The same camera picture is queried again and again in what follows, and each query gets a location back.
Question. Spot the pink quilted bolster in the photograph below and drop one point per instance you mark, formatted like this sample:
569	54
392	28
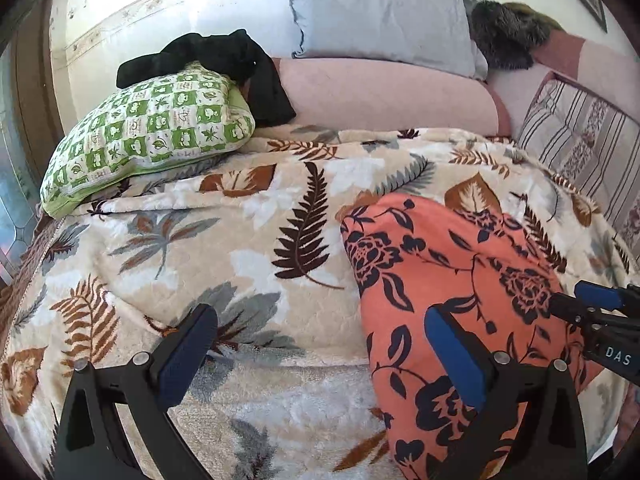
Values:
390	95

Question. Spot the stained glass window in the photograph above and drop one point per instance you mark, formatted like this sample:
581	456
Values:
10	185

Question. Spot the pink quilted bed cover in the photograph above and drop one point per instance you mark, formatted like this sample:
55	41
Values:
600	65

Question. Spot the green checkered pillow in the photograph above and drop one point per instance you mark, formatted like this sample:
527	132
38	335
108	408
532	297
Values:
150	130

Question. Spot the pale blue pillow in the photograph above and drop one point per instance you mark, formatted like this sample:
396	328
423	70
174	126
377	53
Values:
385	10

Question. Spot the striped floral pillow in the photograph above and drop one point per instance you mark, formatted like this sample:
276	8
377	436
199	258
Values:
580	135

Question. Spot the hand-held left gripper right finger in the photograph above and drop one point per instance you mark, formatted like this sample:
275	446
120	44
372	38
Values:
457	355

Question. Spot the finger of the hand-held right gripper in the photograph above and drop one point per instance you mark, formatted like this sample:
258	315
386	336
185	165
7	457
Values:
597	295
572	310

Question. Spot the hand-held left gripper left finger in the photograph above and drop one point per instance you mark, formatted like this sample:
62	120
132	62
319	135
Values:
182	355

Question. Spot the orange floral print garment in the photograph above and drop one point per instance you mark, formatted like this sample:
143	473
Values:
425	270

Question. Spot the leaf print blanket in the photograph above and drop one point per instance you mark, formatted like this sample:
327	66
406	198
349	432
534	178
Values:
200	240

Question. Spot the black cloth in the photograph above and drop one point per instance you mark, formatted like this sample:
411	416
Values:
270	95

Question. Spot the dark furry cushion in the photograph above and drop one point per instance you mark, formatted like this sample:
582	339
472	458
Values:
500	35

